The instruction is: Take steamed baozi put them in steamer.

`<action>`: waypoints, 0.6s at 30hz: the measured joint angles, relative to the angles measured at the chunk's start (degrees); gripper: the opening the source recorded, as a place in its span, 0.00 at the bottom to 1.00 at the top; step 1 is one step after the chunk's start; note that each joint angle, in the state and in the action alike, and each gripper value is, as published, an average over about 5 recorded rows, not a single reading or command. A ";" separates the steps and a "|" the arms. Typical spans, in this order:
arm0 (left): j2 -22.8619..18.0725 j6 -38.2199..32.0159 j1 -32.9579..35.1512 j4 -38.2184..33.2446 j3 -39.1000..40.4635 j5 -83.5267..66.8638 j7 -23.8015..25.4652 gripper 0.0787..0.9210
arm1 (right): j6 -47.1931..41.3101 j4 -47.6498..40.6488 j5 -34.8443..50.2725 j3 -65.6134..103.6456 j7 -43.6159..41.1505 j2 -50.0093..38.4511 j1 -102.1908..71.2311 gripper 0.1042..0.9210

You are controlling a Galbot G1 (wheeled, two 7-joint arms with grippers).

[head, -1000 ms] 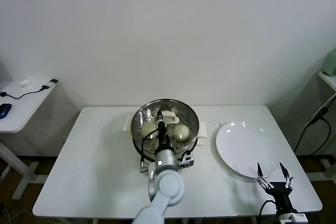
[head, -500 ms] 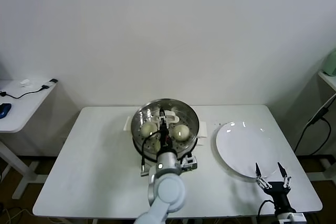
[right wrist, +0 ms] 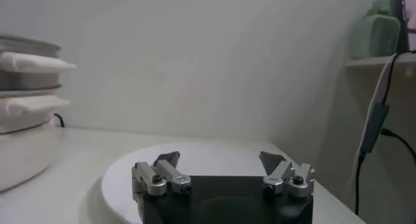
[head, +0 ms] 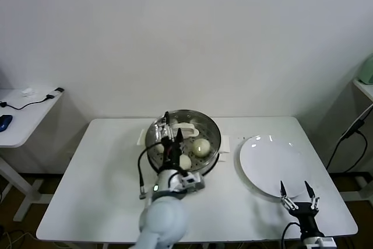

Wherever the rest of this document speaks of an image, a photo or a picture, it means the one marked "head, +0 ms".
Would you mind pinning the white side desk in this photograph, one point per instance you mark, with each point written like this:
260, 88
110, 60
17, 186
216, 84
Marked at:
26, 120

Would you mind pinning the white round plate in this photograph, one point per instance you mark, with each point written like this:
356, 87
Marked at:
268, 164

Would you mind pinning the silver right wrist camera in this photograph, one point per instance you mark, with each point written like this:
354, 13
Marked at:
320, 243

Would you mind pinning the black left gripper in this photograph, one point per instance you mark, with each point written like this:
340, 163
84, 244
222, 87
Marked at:
173, 155

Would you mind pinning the stainless steel steamer basket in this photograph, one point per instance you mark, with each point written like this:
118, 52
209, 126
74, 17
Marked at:
218, 150

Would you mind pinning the small white desk object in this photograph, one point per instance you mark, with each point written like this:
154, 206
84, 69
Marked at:
27, 91

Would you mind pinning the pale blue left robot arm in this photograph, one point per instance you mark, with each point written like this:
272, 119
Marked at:
163, 217

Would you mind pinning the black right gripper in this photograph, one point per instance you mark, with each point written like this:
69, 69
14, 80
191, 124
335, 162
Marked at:
306, 217

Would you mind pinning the blue computer mouse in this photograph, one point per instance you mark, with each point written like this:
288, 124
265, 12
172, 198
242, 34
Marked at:
6, 122

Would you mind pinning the white steamed baozi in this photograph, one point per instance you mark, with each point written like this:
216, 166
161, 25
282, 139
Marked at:
185, 162
201, 147
160, 148

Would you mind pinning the pale green appliance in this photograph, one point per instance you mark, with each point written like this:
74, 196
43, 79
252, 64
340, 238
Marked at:
366, 69

